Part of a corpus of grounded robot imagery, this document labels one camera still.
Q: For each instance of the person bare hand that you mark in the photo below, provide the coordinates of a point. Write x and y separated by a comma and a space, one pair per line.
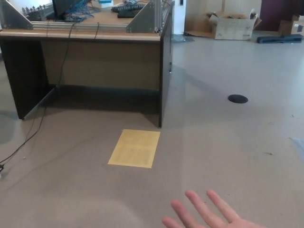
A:
213, 218

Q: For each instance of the yellow paper sheet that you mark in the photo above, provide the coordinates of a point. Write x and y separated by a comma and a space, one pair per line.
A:
134, 148

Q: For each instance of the black round floor cover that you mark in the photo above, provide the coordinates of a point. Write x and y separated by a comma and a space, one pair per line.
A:
238, 98

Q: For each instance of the crumpled clear plastic bag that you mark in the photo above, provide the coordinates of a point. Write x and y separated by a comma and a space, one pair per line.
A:
183, 39

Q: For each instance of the large open cardboard box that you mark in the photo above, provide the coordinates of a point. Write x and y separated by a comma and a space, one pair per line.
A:
234, 29

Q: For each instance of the flat cardboard sheet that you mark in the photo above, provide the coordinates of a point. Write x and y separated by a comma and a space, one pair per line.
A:
198, 28

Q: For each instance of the wooden desk with dark sides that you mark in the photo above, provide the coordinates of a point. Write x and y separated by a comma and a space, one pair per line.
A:
99, 64

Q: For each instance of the small cardboard box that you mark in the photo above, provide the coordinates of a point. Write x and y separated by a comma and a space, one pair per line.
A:
291, 26

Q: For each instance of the dark maroon door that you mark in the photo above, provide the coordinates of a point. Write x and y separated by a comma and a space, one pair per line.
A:
278, 12

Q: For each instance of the black keyboard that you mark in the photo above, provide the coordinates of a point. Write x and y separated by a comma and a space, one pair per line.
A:
127, 7
127, 14

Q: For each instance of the white and blue box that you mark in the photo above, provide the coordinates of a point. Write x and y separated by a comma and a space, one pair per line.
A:
103, 2

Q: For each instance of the black monitor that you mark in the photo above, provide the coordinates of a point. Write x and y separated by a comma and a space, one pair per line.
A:
60, 7

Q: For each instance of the aluminium extrusion frame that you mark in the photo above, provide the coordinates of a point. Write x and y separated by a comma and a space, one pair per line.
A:
141, 20

